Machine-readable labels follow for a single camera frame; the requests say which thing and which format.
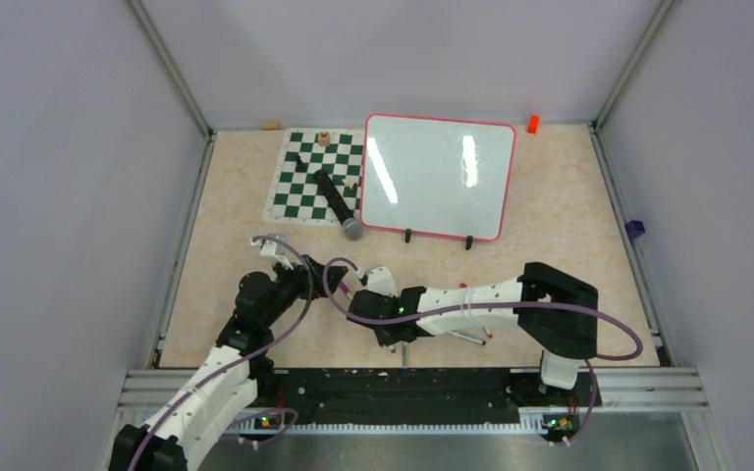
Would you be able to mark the black microphone grey head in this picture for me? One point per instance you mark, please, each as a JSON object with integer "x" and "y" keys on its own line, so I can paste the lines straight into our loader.
{"x": 352, "y": 228}

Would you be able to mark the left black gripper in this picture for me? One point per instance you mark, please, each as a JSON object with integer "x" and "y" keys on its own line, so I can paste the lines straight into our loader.
{"x": 324, "y": 278}

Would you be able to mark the black cap marker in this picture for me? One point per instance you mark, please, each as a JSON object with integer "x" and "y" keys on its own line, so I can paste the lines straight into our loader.
{"x": 467, "y": 337}

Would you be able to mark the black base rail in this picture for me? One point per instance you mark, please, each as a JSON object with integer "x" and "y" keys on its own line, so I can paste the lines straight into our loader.
{"x": 419, "y": 396}

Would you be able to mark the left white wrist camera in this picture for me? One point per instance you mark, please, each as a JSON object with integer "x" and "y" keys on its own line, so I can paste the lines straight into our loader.
{"x": 270, "y": 250}

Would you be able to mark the green white chess mat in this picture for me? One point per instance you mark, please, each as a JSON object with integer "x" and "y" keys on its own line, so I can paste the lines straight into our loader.
{"x": 293, "y": 196}

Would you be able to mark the pink framed whiteboard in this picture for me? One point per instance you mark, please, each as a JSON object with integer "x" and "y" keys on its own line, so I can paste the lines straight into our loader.
{"x": 436, "y": 176}

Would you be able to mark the orange block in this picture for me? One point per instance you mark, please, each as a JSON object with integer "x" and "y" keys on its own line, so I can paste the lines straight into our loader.
{"x": 533, "y": 124}

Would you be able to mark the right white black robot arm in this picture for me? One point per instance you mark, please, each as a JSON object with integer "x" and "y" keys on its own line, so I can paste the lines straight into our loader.
{"x": 548, "y": 304}

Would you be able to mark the purple block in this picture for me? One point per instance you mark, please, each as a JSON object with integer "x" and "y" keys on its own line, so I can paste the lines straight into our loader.
{"x": 634, "y": 229}

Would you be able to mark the black chess piece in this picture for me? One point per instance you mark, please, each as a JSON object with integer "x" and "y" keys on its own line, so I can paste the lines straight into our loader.
{"x": 300, "y": 165}

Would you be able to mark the wooden cork piece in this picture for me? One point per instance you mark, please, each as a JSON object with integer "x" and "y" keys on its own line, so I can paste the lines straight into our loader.
{"x": 270, "y": 125}

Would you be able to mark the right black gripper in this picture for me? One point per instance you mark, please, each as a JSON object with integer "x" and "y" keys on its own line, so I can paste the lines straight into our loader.
{"x": 385, "y": 339}

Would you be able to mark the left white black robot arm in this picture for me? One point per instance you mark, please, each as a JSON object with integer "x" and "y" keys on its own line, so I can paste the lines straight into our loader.
{"x": 182, "y": 432}

